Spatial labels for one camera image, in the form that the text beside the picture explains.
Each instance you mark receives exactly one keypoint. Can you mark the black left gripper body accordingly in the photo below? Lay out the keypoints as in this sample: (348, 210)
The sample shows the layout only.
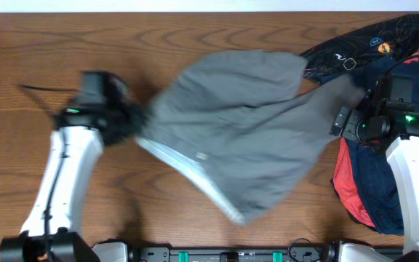
(130, 121)

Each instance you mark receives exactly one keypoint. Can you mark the navy blue garment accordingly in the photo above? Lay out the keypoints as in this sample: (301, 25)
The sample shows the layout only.
(373, 175)

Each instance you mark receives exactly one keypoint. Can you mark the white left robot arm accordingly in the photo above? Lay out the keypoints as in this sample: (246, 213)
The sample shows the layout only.
(98, 116)

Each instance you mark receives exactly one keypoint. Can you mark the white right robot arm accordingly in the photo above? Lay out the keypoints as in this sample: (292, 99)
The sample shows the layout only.
(391, 126)

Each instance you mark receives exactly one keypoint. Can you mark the grey shorts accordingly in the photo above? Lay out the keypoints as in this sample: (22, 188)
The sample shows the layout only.
(235, 124)

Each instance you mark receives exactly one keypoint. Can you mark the red garment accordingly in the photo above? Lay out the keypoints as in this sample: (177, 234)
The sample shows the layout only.
(346, 189)

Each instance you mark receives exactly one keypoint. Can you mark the black patterned shorts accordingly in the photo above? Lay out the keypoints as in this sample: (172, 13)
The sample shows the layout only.
(396, 38)

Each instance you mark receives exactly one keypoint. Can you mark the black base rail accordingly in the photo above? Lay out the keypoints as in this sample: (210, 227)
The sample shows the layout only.
(299, 250)

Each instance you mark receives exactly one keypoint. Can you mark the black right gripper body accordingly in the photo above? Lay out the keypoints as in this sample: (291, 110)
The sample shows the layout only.
(350, 129)

